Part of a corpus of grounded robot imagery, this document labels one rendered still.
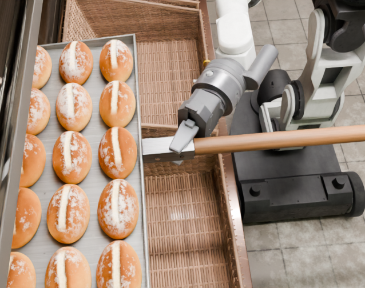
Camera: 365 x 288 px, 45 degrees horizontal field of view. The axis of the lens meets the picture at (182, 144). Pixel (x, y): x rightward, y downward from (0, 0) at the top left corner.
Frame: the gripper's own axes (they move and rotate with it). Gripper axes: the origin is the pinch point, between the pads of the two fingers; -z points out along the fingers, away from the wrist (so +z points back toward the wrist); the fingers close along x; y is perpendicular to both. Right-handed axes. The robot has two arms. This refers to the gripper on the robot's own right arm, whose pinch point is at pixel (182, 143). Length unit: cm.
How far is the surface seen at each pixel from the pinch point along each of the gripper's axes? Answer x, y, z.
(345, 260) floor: 121, -54, 48
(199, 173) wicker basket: 62, 8, 26
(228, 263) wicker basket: 62, -13, 4
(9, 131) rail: -22.0, 12.1, -20.3
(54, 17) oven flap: 27, 63, 34
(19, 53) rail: -22.1, 19.1, -10.2
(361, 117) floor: 121, -37, 124
